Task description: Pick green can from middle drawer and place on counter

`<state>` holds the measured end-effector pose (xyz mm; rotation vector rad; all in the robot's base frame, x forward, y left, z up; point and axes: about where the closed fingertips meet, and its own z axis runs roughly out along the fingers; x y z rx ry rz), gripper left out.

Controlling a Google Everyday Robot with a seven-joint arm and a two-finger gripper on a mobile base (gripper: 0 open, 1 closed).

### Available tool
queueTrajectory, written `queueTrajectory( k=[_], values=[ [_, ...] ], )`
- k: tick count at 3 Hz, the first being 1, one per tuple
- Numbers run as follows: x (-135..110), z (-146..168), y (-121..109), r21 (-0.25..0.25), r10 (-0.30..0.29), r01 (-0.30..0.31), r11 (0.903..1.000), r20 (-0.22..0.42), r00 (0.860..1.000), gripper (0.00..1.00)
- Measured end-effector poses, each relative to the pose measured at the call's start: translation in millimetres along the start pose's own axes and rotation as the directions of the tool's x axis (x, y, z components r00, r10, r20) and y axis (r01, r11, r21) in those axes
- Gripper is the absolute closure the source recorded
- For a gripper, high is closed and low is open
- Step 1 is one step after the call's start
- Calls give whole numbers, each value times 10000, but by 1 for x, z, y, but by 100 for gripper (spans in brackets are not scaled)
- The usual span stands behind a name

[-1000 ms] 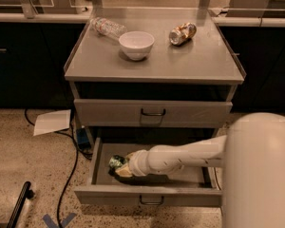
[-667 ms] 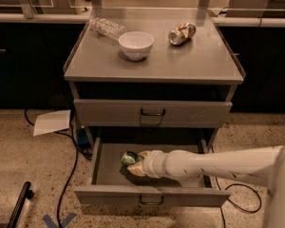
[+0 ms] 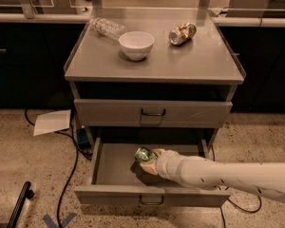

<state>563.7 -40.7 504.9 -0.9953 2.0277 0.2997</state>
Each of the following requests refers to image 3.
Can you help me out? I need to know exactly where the crushed green can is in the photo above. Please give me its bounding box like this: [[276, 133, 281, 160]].
[[134, 146, 158, 162]]

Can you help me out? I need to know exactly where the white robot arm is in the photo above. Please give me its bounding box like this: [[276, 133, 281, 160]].
[[134, 147, 285, 203]]

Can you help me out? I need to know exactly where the grey open middle drawer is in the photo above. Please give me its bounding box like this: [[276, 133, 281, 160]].
[[74, 138, 230, 207]]

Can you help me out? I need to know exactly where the grey top drawer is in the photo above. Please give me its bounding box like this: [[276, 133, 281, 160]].
[[74, 99, 232, 128]]

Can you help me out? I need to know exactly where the grey metal drawer cabinet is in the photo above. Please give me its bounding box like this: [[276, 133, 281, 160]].
[[65, 8, 245, 143]]

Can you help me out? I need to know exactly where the crushed gold can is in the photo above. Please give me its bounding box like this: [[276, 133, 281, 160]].
[[169, 23, 197, 46]]

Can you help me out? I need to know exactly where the dark background counter right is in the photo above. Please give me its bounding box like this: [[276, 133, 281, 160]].
[[211, 10, 285, 112]]

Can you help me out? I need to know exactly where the dark background counter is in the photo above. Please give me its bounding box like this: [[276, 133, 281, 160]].
[[0, 22, 86, 109], [211, 10, 285, 112]]

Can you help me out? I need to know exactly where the dark background counter left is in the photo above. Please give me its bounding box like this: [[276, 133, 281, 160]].
[[0, 22, 86, 109]]

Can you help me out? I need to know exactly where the blue power adapter box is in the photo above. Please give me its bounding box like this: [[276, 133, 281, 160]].
[[76, 128, 90, 150]]

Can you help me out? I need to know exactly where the white ceramic bowl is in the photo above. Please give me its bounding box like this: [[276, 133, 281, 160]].
[[119, 31, 155, 61]]

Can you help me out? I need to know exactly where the white paper sheet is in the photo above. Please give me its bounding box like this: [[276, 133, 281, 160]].
[[33, 109, 71, 136]]

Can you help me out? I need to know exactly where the blue tape cross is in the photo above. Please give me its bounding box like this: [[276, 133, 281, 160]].
[[42, 212, 78, 228]]

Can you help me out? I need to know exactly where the black bar bottom left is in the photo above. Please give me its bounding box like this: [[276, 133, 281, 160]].
[[6, 181, 35, 228]]

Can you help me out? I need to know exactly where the clear plastic water bottle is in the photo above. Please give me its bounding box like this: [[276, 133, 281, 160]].
[[90, 17, 127, 41]]

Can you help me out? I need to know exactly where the black floor cable left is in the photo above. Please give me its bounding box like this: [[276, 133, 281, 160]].
[[24, 108, 93, 228]]

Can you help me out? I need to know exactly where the black floor cable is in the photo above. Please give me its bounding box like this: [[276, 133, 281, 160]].
[[210, 145, 263, 228], [24, 108, 93, 228]]

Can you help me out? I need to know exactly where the black floor cable right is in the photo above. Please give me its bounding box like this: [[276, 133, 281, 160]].
[[210, 145, 263, 228]]

